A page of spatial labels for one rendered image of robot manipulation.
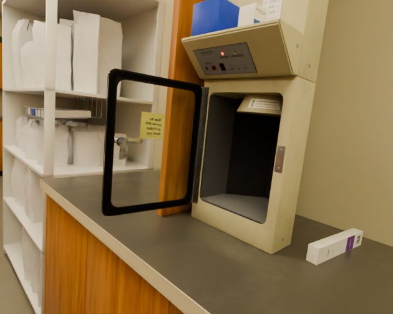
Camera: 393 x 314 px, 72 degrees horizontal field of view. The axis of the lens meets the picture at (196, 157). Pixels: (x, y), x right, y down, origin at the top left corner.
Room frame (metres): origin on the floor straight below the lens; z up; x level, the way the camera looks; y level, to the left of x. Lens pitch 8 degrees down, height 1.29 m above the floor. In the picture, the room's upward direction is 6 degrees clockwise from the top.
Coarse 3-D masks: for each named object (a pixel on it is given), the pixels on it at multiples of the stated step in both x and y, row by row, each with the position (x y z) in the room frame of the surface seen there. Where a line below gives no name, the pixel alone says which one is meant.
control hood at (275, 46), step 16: (224, 32) 0.72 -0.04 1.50; (240, 32) 0.69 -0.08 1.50; (256, 32) 0.66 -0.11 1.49; (272, 32) 0.63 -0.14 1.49; (288, 32) 0.64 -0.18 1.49; (192, 48) 0.82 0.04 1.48; (256, 48) 0.69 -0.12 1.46; (272, 48) 0.66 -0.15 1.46; (288, 48) 0.65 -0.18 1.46; (256, 64) 0.72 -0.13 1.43; (272, 64) 0.69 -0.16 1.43; (288, 64) 0.66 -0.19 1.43
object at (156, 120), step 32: (128, 96) 0.74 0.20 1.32; (160, 96) 0.80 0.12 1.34; (192, 96) 0.87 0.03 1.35; (128, 128) 0.75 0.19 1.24; (160, 128) 0.81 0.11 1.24; (192, 128) 0.88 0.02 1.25; (128, 160) 0.75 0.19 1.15; (160, 160) 0.81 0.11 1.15; (128, 192) 0.75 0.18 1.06; (160, 192) 0.82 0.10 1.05
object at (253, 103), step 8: (248, 96) 0.83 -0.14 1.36; (256, 96) 0.81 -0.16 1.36; (264, 96) 0.80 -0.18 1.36; (272, 96) 0.79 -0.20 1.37; (280, 96) 0.80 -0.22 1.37; (240, 104) 0.87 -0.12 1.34; (248, 104) 0.81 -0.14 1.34; (256, 104) 0.79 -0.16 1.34; (264, 104) 0.78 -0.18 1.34; (272, 104) 0.78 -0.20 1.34; (280, 104) 0.79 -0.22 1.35; (240, 112) 0.91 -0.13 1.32; (248, 112) 0.93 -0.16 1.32; (256, 112) 0.78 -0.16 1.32; (264, 112) 0.77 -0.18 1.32; (272, 112) 0.77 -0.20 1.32; (280, 112) 0.78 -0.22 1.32
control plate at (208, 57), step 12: (216, 48) 0.76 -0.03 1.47; (228, 48) 0.74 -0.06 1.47; (240, 48) 0.72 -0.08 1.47; (204, 60) 0.83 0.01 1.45; (216, 60) 0.80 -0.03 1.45; (228, 60) 0.77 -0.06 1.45; (240, 60) 0.74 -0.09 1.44; (252, 60) 0.72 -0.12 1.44; (204, 72) 0.86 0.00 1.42; (216, 72) 0.83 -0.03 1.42; (228, 72) 0.80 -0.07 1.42; (240, 72) 0.77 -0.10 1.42; (252, 72) 0.75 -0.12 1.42
